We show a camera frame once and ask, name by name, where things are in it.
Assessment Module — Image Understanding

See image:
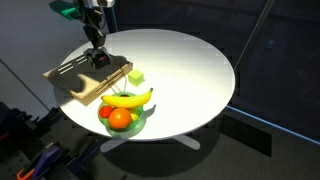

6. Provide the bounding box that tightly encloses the wooden slatted tray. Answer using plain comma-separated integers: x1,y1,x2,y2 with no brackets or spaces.
43,48,134,107

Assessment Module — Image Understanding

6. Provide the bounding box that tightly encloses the blue and black bar clamp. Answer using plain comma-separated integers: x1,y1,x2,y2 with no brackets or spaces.
65,138,101,178

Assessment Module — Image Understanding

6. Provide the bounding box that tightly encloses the red apple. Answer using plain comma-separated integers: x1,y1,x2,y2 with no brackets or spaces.
99,105,115,119

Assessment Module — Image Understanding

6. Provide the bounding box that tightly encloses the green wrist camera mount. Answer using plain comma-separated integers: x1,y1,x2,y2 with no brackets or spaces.
49,0,82,21

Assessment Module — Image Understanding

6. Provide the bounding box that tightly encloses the yellow lemon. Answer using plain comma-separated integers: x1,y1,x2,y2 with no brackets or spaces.
129,108,141,122

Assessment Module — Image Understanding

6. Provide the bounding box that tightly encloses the black and white cube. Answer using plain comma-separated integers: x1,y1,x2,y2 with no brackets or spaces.
90,53,112,70

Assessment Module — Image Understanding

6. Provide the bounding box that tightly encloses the blue glass partition floor rail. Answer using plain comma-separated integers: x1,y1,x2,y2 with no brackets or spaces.
225,105,320,147

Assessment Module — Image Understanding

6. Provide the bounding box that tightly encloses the white table pedestal leg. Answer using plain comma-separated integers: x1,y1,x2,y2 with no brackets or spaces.
99,133,201,154

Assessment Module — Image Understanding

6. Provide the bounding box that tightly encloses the blue and orange bar clamp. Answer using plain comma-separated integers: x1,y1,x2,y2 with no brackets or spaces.
0,102,34,143
16,144,65,180

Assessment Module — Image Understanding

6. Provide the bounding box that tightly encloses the small light green cube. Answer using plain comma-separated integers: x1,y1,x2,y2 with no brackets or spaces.
127,69,145,87

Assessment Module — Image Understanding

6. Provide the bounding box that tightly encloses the green plastic fruit bowl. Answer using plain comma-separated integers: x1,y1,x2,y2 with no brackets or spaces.
97,92,147,139

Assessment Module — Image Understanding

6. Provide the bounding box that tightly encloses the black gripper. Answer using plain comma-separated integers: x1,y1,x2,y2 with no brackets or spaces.
82,23,111,68

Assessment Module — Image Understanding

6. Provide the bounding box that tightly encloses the orange fruit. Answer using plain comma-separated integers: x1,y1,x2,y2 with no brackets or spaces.
108,107,133,131

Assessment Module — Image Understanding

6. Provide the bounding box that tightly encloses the yellow banana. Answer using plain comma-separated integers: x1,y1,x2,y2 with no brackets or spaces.
100,87,154,109

